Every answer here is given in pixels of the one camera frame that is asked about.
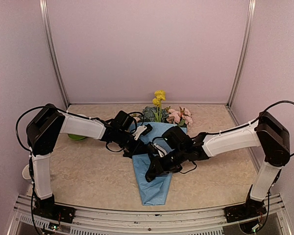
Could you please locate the aluminium corner post right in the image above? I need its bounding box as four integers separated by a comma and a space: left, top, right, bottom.
227, 0, 257, 109

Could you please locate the aluminium corner post left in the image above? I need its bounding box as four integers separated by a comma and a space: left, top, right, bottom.
39, 0, 70, 108

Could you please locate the pale pink fake flower stem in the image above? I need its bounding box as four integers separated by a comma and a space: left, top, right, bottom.
166, 107, 193, 127

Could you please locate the yellow fake flower stem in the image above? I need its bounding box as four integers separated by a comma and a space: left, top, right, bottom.
152, 90, 166, 122

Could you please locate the green plastic plate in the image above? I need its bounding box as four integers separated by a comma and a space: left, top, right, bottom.
68, 134, 87, 141

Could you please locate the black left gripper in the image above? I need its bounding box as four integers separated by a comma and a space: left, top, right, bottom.
116, 129, 148, 155

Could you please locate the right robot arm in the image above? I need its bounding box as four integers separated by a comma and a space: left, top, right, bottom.
132, 103, 294, 214

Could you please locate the blue wrapping paper sheet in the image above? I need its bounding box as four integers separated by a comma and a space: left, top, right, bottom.
132, 122, 174, 206

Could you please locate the aluminium corner post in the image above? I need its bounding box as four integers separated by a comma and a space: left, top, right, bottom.
39, 0, 70, 108
227, 0, 257, 109

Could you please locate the blue fake flower bunch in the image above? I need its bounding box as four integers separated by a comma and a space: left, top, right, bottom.
142, 106, 169, 122

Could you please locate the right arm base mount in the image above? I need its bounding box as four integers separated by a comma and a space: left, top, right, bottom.
224, 202, 267, 223

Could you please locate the aluminium front frame rail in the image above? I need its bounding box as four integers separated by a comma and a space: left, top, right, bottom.
6, 194, 294, 235

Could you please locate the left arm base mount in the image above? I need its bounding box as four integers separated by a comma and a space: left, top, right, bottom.
33, 204, 76, 224

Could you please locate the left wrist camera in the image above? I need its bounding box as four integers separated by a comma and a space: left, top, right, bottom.
133, 124, 153, 140

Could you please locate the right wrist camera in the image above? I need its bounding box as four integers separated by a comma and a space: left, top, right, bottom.
147, 142, 168, 158

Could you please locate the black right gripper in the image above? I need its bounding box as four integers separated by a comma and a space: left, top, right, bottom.
146, 146, 187, 177

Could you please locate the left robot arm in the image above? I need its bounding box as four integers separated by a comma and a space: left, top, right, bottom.
50, 134, 150, 211

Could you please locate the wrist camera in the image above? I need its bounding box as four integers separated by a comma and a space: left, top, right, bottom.
133, 124, 153, 140
147, 142, 168, 158

